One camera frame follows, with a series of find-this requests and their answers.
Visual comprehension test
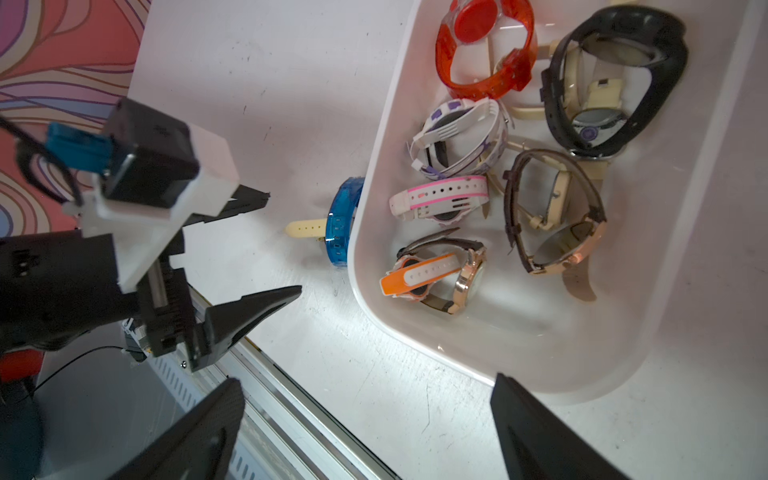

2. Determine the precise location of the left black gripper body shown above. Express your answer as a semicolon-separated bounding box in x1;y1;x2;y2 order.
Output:
133;230;204;369

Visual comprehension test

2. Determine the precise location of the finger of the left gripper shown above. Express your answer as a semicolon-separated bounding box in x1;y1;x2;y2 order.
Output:
184;185;270;226
191;285;302;369

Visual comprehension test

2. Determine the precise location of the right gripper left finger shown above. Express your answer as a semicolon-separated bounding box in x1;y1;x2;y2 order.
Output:
111;378;245;479

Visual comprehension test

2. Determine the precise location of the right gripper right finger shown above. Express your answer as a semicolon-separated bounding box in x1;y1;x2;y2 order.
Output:
490;373;627;479

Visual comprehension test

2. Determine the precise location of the dark brown leather watch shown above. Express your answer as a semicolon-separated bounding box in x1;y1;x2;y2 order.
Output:
503;148;607;281

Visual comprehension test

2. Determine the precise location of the brown strap watch front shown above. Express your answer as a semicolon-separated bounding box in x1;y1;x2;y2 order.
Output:
384;227;487;315

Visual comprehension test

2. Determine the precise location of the white pink kids watch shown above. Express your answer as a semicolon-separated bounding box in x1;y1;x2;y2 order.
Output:
388;175;489;226

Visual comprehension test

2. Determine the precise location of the white orange kids watch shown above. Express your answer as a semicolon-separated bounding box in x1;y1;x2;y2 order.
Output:
379;253;461;301

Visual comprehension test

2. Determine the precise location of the white purple kids watch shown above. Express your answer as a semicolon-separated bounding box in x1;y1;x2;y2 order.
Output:
408;98;512;180

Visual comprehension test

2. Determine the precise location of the beige strap watch long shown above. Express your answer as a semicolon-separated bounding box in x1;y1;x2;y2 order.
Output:
509;35;631;302

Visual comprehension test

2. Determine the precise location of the black band watch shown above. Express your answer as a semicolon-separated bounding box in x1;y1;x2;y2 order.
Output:
540;4;689;159

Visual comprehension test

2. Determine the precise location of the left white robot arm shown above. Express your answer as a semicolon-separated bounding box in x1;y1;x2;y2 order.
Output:
1;230;302;405

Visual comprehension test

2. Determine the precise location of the white plastic storage tray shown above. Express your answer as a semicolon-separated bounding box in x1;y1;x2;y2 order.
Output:
347;0;768;404

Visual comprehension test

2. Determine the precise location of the beige strap blue watch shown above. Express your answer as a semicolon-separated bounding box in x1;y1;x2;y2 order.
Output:
284;219;327;239

